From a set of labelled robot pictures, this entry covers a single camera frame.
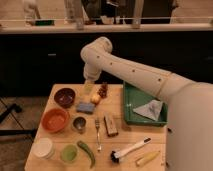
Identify green plastic tray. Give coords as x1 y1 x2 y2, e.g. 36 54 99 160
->
123 82 167 127

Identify green box on counter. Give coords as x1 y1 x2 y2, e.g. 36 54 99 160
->
35 20 54 26

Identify grey folded cloth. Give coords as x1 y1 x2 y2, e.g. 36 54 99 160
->
133 100 163 121

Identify green small bowl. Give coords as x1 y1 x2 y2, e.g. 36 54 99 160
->
60 144 77 163

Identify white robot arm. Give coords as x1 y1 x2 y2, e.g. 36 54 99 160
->
80 37 213 171

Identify black stand legs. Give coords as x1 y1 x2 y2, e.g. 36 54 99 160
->
0 98 37 138

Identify dark brown bowl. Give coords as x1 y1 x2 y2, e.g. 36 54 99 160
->
54 88 75 108

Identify small metal cup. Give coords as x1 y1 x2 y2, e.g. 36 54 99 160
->
73 117 86 134

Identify orange bowl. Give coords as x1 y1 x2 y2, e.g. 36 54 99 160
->
41 108 70 133

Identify white handled black brush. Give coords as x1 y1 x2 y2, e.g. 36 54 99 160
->
110 138 151 163

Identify blue sponge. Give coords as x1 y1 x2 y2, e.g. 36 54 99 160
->
76 102 95 114

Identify wooden block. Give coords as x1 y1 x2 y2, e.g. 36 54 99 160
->
104 115 118 137

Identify yellow round fruit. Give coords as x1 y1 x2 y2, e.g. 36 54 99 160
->
91 94 101 105

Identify metal fork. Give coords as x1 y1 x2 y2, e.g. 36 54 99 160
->
95 119 102 152

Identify green chili pepper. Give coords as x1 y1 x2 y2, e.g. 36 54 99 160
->
77 140 96 168

